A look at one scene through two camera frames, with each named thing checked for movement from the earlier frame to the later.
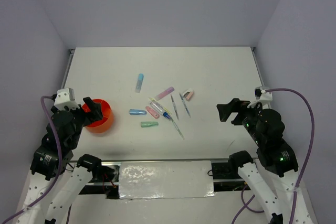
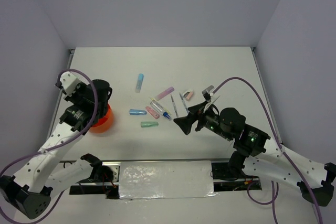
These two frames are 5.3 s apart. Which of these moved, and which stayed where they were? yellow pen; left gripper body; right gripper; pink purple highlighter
Moved: right gripper; left gripper body
Stayed: yellow pen; pink purple highlighter
